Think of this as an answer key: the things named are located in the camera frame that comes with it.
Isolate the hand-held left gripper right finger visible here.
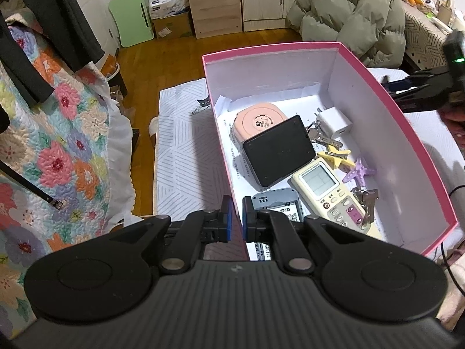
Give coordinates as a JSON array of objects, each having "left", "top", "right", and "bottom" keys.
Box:
[{"left": 241, "top": 195, "right": 364, "bottom": 275}]

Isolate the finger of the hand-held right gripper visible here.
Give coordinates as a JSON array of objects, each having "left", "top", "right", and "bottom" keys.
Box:
[
  {"left": 381, "top": 66, "right": 450, "bottom": 92},
  {"left": 392, "top": 83, "right": 452, "bottom": 114}
]

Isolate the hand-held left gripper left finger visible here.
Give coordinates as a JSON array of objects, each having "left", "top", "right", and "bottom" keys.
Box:
[{"left": 109, "top": 195, "right": 234, "bottom": 275}]

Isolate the grey mobile phone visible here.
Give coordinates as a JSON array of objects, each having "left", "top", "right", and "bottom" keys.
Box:
[{"left": 251, "top": 188, "right": 306, "bottom": 223}]

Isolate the white remote control with screen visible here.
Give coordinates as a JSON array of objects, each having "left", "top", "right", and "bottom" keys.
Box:
[{"left": 289, "top": 158, "right": 372, "bottom": 235}]

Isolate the white charger plug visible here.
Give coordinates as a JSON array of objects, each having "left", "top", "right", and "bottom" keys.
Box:
[{"left": 315, "top": 107, "right": 353, "bottom": 140}]

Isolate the purple starfish hair clip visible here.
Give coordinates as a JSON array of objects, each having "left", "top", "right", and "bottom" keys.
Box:
[{"left": 342, "top": 157, "right": 378, "bottom": 184}]

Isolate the yellow starfish hair clip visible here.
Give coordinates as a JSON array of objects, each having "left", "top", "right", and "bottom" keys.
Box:
[{"left": 317, "top": 144, "right": 353, "bottom": 170}]

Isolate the silver key bunch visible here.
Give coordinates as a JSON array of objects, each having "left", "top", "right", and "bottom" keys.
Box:
[{"left": 306, "top": 107, "right": 343, "bottom": 150}]

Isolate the brown key bunch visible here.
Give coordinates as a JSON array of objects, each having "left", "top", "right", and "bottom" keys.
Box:
[{"left": 352, "top": 188, "right": 380, "bottom": 225}]

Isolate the pink cardboard box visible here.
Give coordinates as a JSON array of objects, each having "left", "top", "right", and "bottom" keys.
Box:
[{"left": 201, "top": 42, "right": 459, "bottom": 261}]

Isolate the beige cup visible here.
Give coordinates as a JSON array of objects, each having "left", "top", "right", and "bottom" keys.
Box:
[{"left": 436, "top": 2, "right": 455, "bottom": 25}]

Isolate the black rectangular power bank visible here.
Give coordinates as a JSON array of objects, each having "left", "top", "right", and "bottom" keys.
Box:
[{"left": 242, "top": 114, "right": 316, "bottom": 187}]

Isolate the white striped table cover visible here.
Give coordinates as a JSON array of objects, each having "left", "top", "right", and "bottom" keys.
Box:
[{"left": 153, "top": 67, "right": 465, "bottom": 262}]

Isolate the printed paper sheet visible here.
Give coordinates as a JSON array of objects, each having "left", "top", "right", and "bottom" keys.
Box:
[{"left": 214, "top": 95, "right": 386, "bottom": 261}]

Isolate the olive puffer jacket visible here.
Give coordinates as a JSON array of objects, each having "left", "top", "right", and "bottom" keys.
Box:
[{"left": 285, "top": 0, "right": 407, "bottom": 69}]

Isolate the pink round-cornered compact case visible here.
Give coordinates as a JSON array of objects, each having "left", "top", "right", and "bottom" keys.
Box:
[{"left": 232, "top": 104, "right": 292, "bottom": 150}]

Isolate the light wooden door cabinet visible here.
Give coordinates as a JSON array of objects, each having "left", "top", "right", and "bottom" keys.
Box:
[{"left": 240, "top": 0, "right": 312, "bottom": 33}]

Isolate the floral quilt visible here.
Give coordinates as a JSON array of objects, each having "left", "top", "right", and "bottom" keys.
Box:
[{"left": 0, "top": 22, "right": 137, "bottom": 339}]

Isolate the brown cardboard box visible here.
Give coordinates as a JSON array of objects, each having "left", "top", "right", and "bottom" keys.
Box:
[{"left": 152, "top": 11, "right": 194, "bottom": 40}]

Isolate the green folding table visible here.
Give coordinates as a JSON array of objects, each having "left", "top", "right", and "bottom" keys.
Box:
[{"left": 108, "top": 0, "right": 155, "bottom": 49}]

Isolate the pack of tissues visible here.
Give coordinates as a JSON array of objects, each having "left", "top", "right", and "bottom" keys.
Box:
[{"left": 148, "top": 0, "right": 190, "bottom": 19}]

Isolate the dark hanging clothing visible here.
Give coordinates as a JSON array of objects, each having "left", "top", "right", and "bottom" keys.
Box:
[{"left": 0, "top": 0, "right": 107, "bottom": 107}]

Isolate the black power cable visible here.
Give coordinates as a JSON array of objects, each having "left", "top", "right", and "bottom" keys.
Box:
[{"left": 440, "top": 185, "right": 465, "bottom": 300}]

